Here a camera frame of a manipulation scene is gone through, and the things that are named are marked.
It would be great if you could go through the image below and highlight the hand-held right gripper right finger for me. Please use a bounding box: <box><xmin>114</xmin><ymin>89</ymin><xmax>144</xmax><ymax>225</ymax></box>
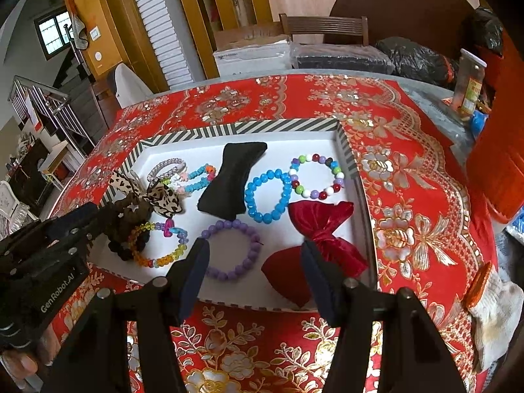
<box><xmin>301</xmin><ymin>239</ymin><xmax>467</xmax><ymax>393</ymax></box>

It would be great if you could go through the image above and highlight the white rounded cover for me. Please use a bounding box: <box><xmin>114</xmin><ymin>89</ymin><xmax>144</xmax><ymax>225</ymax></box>
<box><xmin>112</xmin><ymin>63</ymin><xmax>151</xmax><ymax>108</ymax></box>

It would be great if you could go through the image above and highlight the glass jar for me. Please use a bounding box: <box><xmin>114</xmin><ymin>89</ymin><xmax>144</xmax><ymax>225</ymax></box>
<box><xmin>452</xmin><ymin>48</ymin><xmax>488</xmax><ymax>121</ymax></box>

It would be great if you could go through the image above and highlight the leopard bow brown scrunchie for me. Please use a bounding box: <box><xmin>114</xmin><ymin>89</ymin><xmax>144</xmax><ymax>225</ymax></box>
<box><xmin>107</xmin><ymin>170</ymin><xmax>183</xmax><ymax>254</ymax></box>

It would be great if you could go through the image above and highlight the pastel flower bead bracelet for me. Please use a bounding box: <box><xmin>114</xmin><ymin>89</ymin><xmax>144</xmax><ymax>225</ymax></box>
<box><xmin>161</xmin><ymin>164</ymin><xmax>217</xmax><ymax>196</ymax></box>

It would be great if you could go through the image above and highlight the round brown tabletop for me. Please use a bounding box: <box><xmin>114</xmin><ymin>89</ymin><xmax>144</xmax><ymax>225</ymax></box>
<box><xmin>329</xmin><ymin>0</ymin><xmax>480</xmax><ymax>50</ymax></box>

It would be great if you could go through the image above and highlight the white cloth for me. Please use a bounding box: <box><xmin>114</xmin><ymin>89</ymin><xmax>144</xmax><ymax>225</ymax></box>
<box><xmin>467</xmin><ymin>270</ymin><xmax>524</xmax><ymax>372</ymax></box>

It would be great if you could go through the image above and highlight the black scrunchie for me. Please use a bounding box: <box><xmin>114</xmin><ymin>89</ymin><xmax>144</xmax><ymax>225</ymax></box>
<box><xmin>107</xmin><ymin>225</ymin><xmax>154</xmax><ymax>262</ymax></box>

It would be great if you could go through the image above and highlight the black fabric bow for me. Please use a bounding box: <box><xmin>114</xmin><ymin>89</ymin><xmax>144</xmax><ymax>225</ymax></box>
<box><xmin>197</xmin><ymin>141</ymin><xmax>269</xmax><ymax>222</ymax></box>

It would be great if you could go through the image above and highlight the orange ribbed container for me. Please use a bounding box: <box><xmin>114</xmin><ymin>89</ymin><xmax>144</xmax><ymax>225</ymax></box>
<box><xmin>466</xmin><ymin>28</ymin><xmax>524</xmax><ymax>222</ymax></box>

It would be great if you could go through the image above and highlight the multicolour round bead bracelet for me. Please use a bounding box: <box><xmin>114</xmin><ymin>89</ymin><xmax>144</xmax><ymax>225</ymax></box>
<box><xmin>289</xmin><ymin>153</ymin><xmax>346</xmax><ymax>200</ymax></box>

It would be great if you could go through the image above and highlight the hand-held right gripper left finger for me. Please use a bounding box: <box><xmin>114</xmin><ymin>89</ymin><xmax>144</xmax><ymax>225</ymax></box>
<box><xmin>41</xmin><ymin>237</ymin><xmax>211</xmax><ymax>393</ymax></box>

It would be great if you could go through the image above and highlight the red floral tablecloth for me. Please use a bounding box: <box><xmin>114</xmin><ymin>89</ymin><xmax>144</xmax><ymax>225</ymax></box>
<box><xmin>49</xmin><ymin>74</ymin><xmax>501</xmax><ymax>393</ymax></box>

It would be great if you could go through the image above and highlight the white package box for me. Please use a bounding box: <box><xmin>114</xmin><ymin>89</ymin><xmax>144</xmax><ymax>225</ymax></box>
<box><xmin>213</xmin><ymin>35</ymin><xmax>294</xmax><ymax>78</ymax></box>

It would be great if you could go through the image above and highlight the flat black wrapped package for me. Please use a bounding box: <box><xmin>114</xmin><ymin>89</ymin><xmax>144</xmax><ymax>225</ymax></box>
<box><xmin>291</xmin><ymin>43</ymin><xmax>394</xmax><ymax>75</ymax></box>

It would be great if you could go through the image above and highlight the metal stair railing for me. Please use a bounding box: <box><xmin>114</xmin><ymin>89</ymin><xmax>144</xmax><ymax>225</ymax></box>
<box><xmin>8</xmin><ymin>75</ymin><xmax>96</xmax><ymax>165</ymax></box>

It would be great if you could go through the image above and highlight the person's left hand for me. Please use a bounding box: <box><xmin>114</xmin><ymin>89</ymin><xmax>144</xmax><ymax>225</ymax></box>
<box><xmin>0</xmin><ymin>327</ymin><xmax>59</xmax><ymax>393</ymax></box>

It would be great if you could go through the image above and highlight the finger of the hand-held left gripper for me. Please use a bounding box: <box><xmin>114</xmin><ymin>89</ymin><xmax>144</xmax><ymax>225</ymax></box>
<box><xmin>56</xmin><ymin>224</ymin><xmax>104</xmax><ymax>255</ymax></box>
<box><xmin>42</xmin><ymin>202</ymin><xmax>102</xmax><ymax>241</ymax></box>

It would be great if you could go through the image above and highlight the striped cardboard box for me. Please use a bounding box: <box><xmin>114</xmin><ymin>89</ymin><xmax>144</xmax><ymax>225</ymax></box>
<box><xmin>92</xmin><ymin>118</ymin><xmax>379</xmax><ymax>314</ymax></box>

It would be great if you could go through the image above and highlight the dark wooden chair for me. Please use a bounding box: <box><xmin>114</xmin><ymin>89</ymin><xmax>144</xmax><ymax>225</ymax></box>
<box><xmin>91</xmin><ymin>79</ymin><xmax>120</xmax><ymax>128</ymax></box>

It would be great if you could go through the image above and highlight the blue bead bracelet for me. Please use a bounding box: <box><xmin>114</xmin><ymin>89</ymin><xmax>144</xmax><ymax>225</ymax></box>
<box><xmin>244</xmin><ymin>169</ymin><xmax>292</xmax><ymax>224</ymax></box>

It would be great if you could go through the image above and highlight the brown wooden chair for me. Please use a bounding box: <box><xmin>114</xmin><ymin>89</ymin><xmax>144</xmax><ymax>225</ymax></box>
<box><xmin>279</xmin><ymin>13</ymin><xmax>369</xmax><ymax>47</ymax></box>

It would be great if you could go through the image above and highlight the window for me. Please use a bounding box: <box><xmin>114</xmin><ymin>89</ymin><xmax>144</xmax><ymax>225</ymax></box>
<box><xmin>34</xmin><ymin>7</ymin><xmax>73</xmax><ymax>59</ymax></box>

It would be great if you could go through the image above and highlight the black plastic bag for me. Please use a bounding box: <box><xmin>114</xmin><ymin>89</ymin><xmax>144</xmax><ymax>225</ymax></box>
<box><xmin>470</xmin><ymin>7</ymin><xmax>505</xmax><ymax>57</ymax></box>
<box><xmin>374</xmin><ymin>37</ymin><xmax>460</xmax><ymax>87</ymax></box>

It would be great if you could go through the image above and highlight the rainbow clear bead bracelet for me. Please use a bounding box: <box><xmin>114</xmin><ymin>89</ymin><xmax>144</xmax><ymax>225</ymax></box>
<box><xmin>129</xmin><ymin>219</ymin><xmax>190</xmax><ymax>270</ymax></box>

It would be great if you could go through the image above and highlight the dark wooden cabinet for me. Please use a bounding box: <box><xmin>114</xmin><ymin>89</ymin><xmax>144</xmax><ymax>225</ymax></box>
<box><xmin>7</xmin><ymin>138</ymin><xmax>50</xmax><ymax>214</ymax></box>

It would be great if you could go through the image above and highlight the white plastic chair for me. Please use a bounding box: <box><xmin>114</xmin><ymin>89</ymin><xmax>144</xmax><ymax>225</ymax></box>
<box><xmin>0</xmin><ymin>180</ymin><xmax>38</xmax><ymax>235</ymax></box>

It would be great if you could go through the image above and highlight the blue plastic packet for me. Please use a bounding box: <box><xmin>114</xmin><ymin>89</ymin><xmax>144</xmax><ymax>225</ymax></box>
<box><xmin>507</xmin><ymin>208</ymin><xmax>524</xmax><ymax>239</ymax></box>
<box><xmin>472</xmin><ymin>111</ymin><xmax>490</xmax><ymax>140</ymax></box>

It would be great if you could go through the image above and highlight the purple bead bracelet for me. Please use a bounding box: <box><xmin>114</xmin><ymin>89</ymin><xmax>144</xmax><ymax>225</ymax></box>
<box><xmin>201</xmin><ymin>219</ymin><xmax>263</xmax><ymax>282</ymax></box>

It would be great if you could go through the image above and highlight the red velvet bow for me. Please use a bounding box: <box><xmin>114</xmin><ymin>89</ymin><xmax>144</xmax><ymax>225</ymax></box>
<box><xmin>288</xmin><ymin>200</ymin><xmax>369</xmax><ymax>278</ymax></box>

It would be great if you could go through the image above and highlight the white louvred door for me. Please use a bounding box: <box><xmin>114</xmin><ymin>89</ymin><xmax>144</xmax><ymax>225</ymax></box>
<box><xmin>124</xmin><ymin>0</ymin><xmax>194</xmax><ymax>89</ymax></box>

